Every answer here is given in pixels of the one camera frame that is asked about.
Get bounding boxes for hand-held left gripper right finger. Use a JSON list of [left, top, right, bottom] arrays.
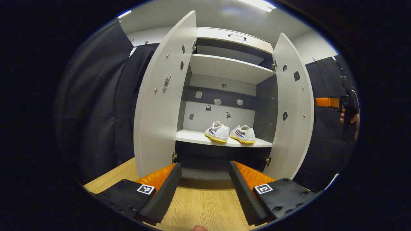
[[229, 160, 317, 226]]

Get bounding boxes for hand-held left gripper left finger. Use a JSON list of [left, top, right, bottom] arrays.
[[92, 162, 182, 226]]

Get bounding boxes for white shoe cabinet door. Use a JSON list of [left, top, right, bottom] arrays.
[[271, 33, 314, 180], [134, 11, 197, 178]]

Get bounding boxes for white shoe yellow sole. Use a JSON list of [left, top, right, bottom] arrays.
[[205, 121, 230, 143], [230, 125, 256, 145]]

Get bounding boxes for white grey shoe cabinet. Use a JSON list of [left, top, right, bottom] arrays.
[[175, 27, 278, 181]]

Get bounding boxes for white cabinet shelf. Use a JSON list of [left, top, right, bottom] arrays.
[[189, 54, 276, 85], [176, 129, 273, 147]]

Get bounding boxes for white cabinet drawer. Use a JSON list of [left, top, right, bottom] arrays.
[[196, 27, 274, 54]]

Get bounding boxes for black backdrop cloth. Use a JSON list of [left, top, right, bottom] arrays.
[[55, 22, 358, 193]]

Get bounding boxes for large ceiling light panel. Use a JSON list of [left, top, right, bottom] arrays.
[[238, 0, 276, 13]]

